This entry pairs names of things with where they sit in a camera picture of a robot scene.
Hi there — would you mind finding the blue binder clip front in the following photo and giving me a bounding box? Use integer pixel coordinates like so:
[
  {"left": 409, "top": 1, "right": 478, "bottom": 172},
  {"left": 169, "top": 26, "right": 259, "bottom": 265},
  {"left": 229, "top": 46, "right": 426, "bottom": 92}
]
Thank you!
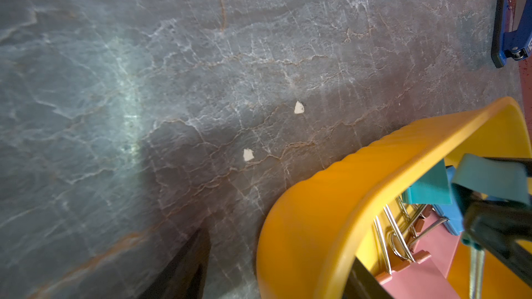
[{"left": 433, "top": 166, "right": 464, "bottom": 236}]

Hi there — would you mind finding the pink binder clip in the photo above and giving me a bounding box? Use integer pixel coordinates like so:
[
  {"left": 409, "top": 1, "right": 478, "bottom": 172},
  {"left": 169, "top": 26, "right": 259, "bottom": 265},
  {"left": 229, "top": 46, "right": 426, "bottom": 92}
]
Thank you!
[{"left": 374, "top": 210, "right": 460, "bottom": 298}]

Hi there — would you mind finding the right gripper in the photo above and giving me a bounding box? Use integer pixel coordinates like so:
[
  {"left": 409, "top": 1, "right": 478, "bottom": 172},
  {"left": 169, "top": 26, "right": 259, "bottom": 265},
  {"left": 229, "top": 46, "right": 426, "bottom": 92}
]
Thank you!
[{"left": 454, "top": 155, "right": 532, "bottom": 287}]

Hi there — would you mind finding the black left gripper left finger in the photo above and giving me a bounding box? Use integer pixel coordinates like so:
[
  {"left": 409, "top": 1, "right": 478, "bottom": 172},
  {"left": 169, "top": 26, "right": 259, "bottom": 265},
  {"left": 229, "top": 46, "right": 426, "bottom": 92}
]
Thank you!
[{"left": 139, "top": 228, "right": 211, "bottom": 298}]

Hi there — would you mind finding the teal white binder clip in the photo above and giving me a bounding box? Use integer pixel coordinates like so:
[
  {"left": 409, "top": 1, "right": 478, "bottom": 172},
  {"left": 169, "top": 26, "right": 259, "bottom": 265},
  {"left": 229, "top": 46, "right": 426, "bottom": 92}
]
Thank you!
[{"left": 450, "top": 153, "right": 531, "bottom": 299}]

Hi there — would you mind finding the yellow plastic storage box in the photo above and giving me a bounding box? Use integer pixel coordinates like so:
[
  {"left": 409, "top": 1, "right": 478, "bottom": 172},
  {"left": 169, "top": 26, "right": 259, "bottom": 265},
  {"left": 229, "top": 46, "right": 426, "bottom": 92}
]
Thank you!
[{"left": 256, "top": 97, "right": 531, "bottom": 298}]

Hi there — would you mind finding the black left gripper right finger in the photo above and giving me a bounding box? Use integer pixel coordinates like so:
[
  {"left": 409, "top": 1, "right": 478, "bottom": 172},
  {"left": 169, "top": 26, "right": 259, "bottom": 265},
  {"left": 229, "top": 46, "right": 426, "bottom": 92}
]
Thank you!
[{"left": 342, "top": 258, "right": 392, "bottom": 299}]

